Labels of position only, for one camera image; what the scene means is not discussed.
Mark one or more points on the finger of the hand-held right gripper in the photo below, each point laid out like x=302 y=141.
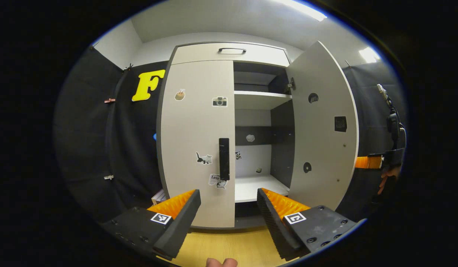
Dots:
x=368 y=162

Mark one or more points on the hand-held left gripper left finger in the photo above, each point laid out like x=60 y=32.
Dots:
x=180 y=222

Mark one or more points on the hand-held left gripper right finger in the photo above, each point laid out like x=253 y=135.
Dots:
x=275 y=222

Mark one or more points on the shoe cabinet door headphone sticker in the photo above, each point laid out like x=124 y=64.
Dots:
x=321 y=141

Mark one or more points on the white double-door shoe cabinet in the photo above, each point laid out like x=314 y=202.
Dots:
x=195 y=129

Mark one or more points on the shoe cabinet door camera sticker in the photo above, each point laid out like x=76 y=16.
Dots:
x=195 y=129

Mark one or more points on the thick white cabinet shelf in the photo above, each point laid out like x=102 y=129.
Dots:
x=258 y=187

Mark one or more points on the metal door hinge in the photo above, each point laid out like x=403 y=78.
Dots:
x=290 y=85

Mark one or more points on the thin white cabinet shelf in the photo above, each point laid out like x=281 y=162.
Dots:
x=260 y=97

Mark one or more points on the white cabinet drawer front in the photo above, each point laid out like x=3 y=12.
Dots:
x=199 y=55

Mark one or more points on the small white box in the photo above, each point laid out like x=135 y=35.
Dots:
x=159 y=197

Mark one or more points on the square ceiling light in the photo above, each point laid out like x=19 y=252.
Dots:
x=369 y=55

